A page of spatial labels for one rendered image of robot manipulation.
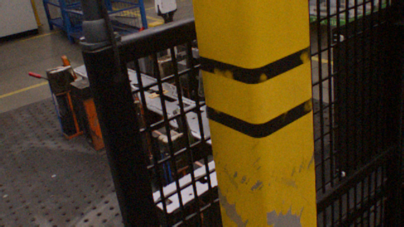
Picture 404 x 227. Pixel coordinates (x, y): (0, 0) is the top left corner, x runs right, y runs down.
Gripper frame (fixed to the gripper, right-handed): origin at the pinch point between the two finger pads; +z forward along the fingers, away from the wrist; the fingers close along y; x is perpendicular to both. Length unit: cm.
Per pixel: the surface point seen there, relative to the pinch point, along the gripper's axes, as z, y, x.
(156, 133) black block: 20, 58, 56
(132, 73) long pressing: 18.4, 26.3, -0.6
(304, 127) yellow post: -22, 95, 140
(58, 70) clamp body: 13, 50, -26
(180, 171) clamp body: 26, 64, 72
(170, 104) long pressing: 19, 42, 44
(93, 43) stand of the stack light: -37, 113, 127
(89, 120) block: 31, 54, 0
